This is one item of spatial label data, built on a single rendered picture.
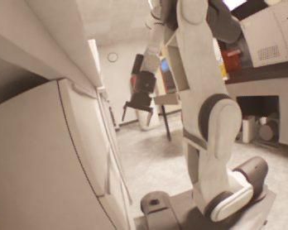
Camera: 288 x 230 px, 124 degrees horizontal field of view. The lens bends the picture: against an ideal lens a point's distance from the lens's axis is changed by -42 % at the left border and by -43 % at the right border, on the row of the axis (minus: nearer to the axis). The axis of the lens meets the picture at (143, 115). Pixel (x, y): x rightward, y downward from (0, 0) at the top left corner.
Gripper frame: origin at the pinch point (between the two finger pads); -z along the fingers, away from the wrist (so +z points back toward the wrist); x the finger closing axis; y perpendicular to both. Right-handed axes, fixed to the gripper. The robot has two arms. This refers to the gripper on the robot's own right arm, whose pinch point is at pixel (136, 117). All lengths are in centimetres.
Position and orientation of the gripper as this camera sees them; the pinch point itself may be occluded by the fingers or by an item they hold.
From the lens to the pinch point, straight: 56.0
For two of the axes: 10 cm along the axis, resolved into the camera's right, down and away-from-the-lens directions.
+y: 2.4, 1.0, -9.7
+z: 2.4, -9.7, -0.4
